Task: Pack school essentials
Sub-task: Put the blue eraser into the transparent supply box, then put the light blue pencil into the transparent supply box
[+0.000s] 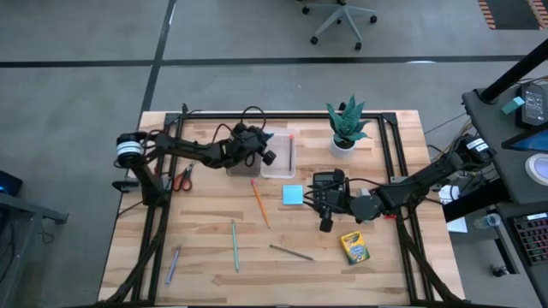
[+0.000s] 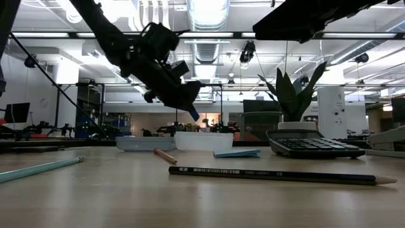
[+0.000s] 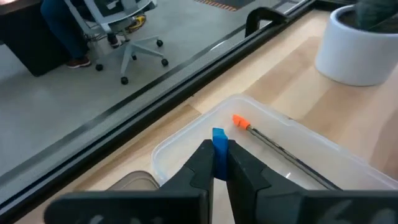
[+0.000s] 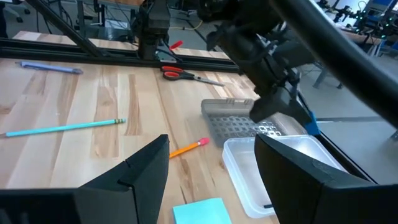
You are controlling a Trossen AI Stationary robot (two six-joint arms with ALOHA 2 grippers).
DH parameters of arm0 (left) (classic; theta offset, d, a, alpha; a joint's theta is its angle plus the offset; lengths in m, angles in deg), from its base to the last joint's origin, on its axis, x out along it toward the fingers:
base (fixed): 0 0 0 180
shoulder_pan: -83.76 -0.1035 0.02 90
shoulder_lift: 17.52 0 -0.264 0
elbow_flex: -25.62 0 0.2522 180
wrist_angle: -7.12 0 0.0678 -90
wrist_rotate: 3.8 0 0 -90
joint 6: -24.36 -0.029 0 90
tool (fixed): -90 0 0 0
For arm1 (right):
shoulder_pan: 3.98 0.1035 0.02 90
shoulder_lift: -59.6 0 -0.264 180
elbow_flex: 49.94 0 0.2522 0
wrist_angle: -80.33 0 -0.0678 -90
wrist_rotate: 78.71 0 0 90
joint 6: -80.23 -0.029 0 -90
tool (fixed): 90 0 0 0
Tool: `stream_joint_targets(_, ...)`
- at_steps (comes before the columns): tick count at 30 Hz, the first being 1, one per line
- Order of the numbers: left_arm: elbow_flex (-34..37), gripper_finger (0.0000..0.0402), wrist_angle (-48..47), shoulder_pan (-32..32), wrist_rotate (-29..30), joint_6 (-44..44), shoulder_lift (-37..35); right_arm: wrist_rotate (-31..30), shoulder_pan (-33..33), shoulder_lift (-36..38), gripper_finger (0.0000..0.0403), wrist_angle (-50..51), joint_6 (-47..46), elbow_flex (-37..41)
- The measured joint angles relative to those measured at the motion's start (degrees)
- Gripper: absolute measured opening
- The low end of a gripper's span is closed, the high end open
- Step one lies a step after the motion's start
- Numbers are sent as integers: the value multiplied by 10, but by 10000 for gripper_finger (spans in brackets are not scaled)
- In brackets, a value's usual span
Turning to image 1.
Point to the grey wheeled office chair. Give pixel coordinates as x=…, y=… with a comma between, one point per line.
x=342, y=15

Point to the green succulent plant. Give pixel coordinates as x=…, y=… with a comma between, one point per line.
x=347, y=124

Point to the small black floor object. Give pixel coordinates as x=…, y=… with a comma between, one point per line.
x=499, y=271

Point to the light green pencil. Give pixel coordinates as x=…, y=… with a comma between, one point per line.
x=234, y=246

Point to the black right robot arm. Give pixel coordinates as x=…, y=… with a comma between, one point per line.
x=411, y=188

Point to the keyboard with coloured keys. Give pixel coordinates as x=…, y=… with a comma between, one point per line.
x=535, y=239

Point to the dark grey side desk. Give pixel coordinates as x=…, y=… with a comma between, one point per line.
x=492, y=179

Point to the pale blue pen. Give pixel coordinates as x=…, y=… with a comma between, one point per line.
x=173, y=265

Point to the white round device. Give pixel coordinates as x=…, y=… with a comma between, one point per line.
x=540, y=169

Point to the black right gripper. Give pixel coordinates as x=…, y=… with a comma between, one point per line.
x=340, y=203

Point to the black desk calculator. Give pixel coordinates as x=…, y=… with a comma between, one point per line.
x=321, y=176

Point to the black aluminium table frame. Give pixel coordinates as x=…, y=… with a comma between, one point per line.
x=299, y=115

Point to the grey translucent box lid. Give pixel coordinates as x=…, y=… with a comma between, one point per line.
x=244, y=171

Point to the thick black pole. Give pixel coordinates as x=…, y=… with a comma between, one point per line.
x=514, y=72

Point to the light blue sticky note pad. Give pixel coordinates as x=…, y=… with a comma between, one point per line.
x=293, y=195

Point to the yellow green crayon box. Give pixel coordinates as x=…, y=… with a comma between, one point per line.
x=354, y=248

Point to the small teal box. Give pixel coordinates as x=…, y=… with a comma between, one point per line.
x=513, y=105

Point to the black device with blue light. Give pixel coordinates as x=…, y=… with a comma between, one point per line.
x=8, y=183

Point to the white plant pot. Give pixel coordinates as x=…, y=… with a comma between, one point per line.
x=338, y=152

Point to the black mat with striped border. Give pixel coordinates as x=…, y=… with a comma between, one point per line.
x=511, y=13

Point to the clear water bottle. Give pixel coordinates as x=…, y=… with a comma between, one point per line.
x=486, y=221

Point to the small white box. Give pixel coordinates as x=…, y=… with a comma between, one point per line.
x=448, y=193

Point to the orange pencil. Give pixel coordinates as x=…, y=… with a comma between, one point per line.
x=260, y=203

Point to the clear plastic pencil box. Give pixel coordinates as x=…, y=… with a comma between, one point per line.
x=280, y=167

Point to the black power adapter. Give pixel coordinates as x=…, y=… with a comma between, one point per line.
x=533, y=104

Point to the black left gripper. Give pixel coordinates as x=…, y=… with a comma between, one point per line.
x=246, y=143

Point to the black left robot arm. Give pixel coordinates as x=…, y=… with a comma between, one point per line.
x=188, y=149

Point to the black pen with red cap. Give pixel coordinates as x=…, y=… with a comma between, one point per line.
x=291, y=154

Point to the white paper sheet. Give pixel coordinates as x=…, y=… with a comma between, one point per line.
x=458, y=225

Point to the dark grey pencil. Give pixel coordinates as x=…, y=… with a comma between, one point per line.
x=292, y=252

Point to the grey metal side table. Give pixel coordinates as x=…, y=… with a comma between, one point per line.
x=25, y=205

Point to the tablet with blue screen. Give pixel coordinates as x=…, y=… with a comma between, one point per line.
x=533, y=141

